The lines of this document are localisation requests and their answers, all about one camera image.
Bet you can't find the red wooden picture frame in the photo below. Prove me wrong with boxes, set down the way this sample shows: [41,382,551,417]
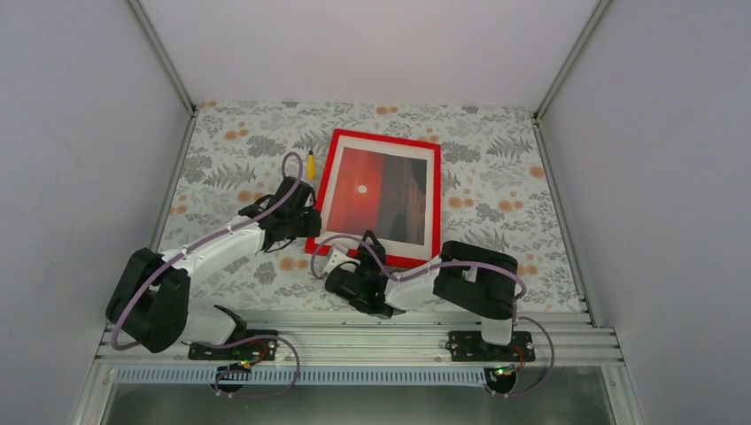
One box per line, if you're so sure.
[305,128,442,268]

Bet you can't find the grey slotted cable duct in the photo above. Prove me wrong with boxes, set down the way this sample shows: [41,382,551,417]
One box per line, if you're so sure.
[112,365,486,387]

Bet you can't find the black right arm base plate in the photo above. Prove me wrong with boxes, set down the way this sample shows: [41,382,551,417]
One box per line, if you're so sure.
[445,331,536,362]

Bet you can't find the left aluminium corner post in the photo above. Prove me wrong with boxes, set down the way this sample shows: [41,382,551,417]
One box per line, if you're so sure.
[125,0,196,117]

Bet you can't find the floral patterned table mat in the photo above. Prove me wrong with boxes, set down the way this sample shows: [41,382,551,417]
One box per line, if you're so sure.
[159,101,580,313]

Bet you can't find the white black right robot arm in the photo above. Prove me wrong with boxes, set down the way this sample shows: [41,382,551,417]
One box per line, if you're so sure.
[313,230,527,360]

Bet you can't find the yellow handled screwdriver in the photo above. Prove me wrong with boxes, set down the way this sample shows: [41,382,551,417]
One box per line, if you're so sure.
[306,151,316,181]

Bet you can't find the aluminium extrusion rail base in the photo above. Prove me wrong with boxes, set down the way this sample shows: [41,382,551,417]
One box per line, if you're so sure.
[95,291,624,367]

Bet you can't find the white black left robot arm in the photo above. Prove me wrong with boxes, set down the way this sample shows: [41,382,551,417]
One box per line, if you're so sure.
[105,176,321,359]

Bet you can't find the aluminium corner post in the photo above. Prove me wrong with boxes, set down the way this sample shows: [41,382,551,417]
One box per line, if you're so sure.
[125,0,196,117]
[533,0,613,127]

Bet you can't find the right aluminium corner post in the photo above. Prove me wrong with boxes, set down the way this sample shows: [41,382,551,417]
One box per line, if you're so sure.
[533,0,613,127]

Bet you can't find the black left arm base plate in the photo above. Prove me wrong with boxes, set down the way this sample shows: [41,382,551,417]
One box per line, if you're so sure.
[188,329,278,363]

